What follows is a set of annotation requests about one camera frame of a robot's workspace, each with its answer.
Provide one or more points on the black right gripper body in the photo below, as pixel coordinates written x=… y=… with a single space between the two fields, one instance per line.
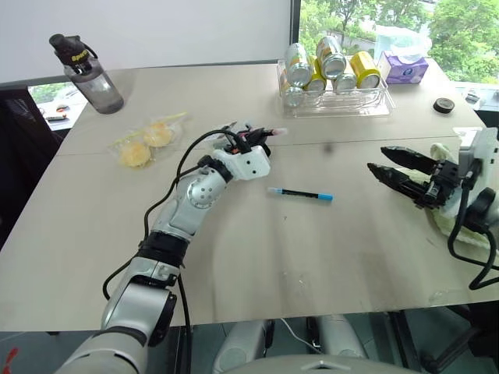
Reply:
x=442 y=183

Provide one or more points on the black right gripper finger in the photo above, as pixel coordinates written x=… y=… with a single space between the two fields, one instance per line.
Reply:
x=409 y=159
x=397 y=180

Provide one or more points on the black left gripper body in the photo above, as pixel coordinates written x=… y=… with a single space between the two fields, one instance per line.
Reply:
x=253 y=142

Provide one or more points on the black pen with blue cap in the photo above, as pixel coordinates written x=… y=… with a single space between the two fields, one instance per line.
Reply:
x=300 y=193

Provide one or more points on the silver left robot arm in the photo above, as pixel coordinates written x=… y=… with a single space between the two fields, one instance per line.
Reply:
x=132 y=304

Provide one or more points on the pale green towel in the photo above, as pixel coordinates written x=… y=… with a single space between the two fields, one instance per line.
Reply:
x=444 y=220

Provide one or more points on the small black round lid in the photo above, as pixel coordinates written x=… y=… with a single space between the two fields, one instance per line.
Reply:
x=444 y=105

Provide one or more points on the clear plastic pastry bag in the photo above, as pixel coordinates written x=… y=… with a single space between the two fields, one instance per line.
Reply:
x=175 y=128

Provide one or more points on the yellow drink can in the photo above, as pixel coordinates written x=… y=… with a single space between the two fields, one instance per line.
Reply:
x=316 y=80
x=365 y=70

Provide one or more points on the silver can with orange print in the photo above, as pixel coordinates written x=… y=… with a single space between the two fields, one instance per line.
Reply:
x=331 y=56
x=298 y=64

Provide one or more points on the clear plastic can rack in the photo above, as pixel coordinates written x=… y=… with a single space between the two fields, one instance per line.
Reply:
x=351 y=105

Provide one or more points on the purple tissue box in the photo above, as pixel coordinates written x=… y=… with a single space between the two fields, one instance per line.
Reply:
x=403 y=70

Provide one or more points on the small grey desk object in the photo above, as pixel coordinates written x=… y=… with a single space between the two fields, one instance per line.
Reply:
x=472 y=96

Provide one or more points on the round yellow pastry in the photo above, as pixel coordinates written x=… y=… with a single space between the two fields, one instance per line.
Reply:
x=134 y=154
x=158 y=134

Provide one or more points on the silver drink can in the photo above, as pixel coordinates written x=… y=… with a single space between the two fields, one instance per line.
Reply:
x=345 y=82

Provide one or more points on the white partition panel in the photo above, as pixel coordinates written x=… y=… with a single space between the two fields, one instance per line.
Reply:
x=156 y=31

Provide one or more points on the grey sports water bottle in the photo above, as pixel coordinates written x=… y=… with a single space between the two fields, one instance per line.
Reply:
x=97 y=87

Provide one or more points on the black table leg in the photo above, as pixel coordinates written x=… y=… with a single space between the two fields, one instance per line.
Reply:
x=403 y=339

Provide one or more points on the black chair base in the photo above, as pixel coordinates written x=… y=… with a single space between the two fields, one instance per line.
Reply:
x=456 y=343

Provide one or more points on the grey rounded robot shell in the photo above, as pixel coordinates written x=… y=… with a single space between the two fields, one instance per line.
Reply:
x=339 y=337
x=241 y=346

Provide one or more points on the grey robot waist cover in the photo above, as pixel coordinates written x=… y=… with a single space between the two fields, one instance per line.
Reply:
x=312 y=366

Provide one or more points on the black mesh office chair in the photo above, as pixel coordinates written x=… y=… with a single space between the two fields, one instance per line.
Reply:
x=19 y=156

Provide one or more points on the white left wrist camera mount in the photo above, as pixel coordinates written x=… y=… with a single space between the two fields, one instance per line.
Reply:
x=249 y=163

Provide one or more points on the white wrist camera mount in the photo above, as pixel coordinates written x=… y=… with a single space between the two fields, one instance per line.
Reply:
x=249 y=163
x=483 y=156

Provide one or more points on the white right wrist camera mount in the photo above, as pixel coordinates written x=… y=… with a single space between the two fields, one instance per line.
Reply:
x=483 y=156

